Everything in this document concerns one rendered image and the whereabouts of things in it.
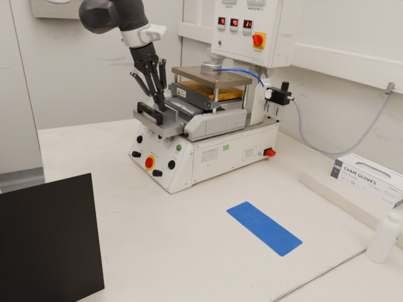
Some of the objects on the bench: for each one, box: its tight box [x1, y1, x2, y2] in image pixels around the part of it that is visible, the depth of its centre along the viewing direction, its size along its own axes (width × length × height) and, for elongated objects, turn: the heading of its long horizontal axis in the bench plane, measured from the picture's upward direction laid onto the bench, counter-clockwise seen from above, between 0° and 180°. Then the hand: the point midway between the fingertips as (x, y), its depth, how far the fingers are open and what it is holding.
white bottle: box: [366, 212, 402, 263], centre depth 75 cm, size 5×5×14 cm
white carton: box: [330, 153, 403, 209], centre depth 101 cm, size 12×23×7 cm, turn 26°
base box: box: [128, 122, 279, 194], centre depth 119 cm, size 54×38×17 cm
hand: (160, 102), depth 99 cm, fingers closed, pressing on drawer
